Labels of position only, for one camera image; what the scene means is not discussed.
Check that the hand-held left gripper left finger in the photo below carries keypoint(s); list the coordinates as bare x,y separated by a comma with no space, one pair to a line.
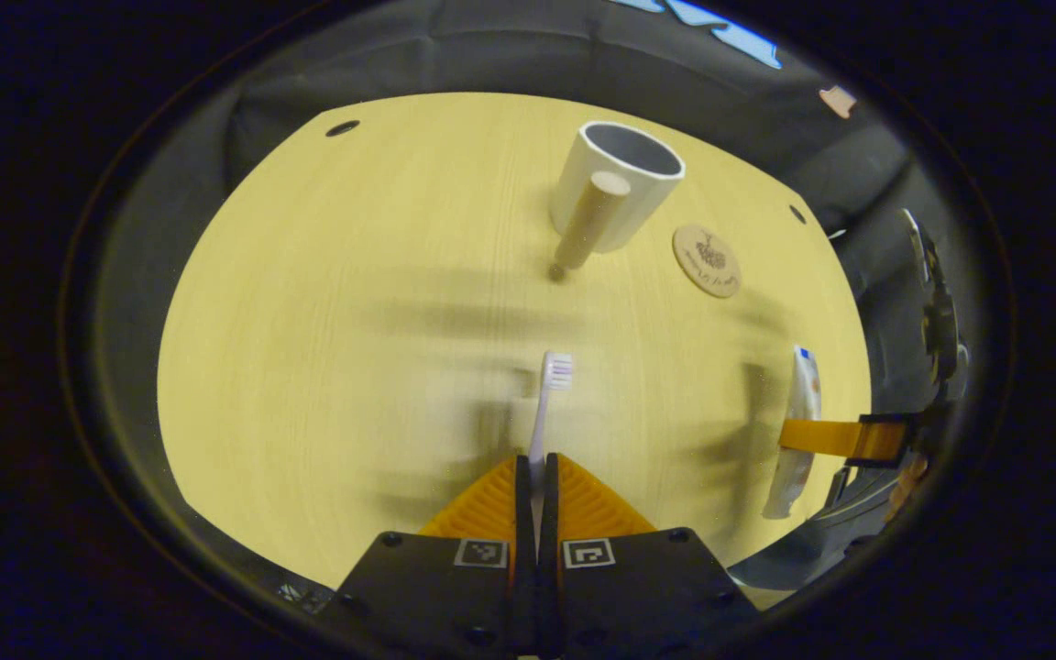
436,587

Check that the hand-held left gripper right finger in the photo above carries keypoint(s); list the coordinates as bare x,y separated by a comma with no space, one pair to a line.
638,587

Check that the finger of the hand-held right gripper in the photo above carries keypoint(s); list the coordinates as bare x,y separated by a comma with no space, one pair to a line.
835,438

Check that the white toothpaste tube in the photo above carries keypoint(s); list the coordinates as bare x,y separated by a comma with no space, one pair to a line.
801,412

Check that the white toothbrush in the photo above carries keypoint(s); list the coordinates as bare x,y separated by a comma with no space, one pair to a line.
542,412

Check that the round wooden coaster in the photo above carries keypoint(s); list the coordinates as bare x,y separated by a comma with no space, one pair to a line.
707,261

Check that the light wooden desktop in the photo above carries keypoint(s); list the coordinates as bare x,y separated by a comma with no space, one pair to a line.
354,348

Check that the black stand with white top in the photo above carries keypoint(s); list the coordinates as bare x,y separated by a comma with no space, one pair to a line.
939,321

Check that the black backdrop cloth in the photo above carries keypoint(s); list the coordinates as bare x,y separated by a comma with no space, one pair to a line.
491,55

